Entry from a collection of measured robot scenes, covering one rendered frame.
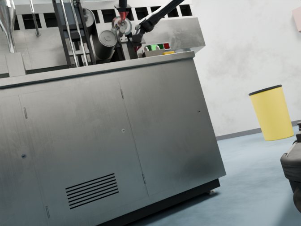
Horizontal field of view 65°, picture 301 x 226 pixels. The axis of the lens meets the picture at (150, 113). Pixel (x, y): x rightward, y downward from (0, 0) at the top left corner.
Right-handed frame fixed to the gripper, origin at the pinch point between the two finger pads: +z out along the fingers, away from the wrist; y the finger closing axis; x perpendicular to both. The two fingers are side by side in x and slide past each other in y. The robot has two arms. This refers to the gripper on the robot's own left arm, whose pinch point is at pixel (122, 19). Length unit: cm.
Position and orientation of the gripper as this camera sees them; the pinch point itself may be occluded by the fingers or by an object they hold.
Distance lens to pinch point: 177.8
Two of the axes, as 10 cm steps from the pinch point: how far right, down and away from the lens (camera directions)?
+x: -4.1, -6.3, 6.6
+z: -0.8, 7.4, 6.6
